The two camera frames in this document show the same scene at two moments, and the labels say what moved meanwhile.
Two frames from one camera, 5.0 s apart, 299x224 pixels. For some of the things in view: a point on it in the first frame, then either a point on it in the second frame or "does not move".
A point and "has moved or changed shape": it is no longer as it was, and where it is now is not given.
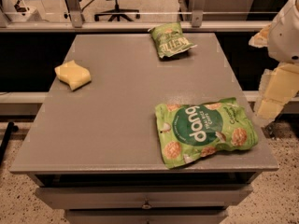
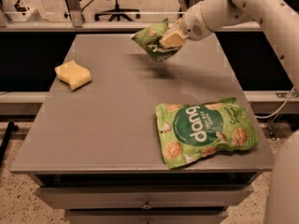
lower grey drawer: (146, 216) does not move
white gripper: (286, 36) -> (191, 26)
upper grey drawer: (143, 196) does not move
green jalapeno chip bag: (169, 39) has moved or changed shape
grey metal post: (75, 6) does not move
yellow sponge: (73, 74) does not move
